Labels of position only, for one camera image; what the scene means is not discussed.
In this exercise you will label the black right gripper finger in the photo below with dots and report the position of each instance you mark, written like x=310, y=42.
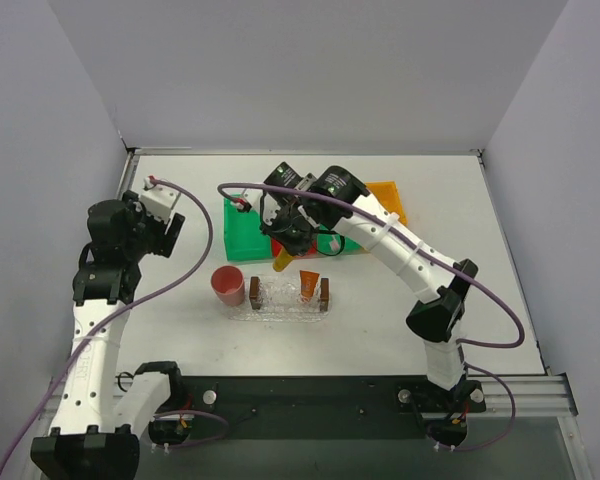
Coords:
x=306, y=246
x=285, y=255

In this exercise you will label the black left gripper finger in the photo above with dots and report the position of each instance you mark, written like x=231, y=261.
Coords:
x=131, y=200
x=171, y=234

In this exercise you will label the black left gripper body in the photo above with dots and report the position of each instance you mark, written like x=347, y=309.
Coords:
x=171, y=233

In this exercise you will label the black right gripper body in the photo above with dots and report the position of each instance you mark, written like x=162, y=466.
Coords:
x=292, y=234

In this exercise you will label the yellow toothpaste tube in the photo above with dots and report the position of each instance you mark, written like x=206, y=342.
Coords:
x=280, y=265

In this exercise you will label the orange toothpaste tube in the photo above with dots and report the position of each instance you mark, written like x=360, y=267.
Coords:
x=308, y=284

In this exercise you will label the pink plastic cup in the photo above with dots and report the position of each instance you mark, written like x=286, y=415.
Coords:
x=228, y=284

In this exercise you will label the white toothbrush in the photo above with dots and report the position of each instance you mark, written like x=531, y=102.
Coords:
x=335, y=244

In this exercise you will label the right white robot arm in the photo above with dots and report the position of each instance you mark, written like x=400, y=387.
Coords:
x=339, y=202

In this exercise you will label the clear textured glass tray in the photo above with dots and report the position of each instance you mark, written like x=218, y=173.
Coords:
x=281, y=303

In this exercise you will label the red plastic bin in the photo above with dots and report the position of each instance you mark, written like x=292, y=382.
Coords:
x=276, y=247

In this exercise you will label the right green plastic bin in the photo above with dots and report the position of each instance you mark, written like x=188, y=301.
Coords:
x=347, y=245

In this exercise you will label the green plastic bin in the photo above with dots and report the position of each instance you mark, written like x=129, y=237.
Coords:
x=243, y=239
x=347, y=245

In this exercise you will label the left green plastic bin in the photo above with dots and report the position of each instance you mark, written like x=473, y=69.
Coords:
x=243, y=239

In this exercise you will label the orange plastic bin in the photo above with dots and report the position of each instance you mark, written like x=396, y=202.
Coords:
x=388, y=195

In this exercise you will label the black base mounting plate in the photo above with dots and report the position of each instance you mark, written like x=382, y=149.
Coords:
x=211, y=427

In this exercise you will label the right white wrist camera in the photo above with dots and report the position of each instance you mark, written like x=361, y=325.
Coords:
x=260, y=202

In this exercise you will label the aluminium table edge rail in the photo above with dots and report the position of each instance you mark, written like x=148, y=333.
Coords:
x=422, y=178

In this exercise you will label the right brown tray handle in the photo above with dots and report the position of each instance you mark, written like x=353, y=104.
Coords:
x=324, y=295

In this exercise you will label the brown tray handle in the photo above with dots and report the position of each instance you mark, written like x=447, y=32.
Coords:
x=255, y=298
x=324, y=295

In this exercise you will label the left brown tray handle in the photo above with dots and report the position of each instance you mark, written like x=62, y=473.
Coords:
x=255, y=298

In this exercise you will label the front aluminium rail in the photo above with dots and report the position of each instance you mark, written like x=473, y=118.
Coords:
x=525, y=395

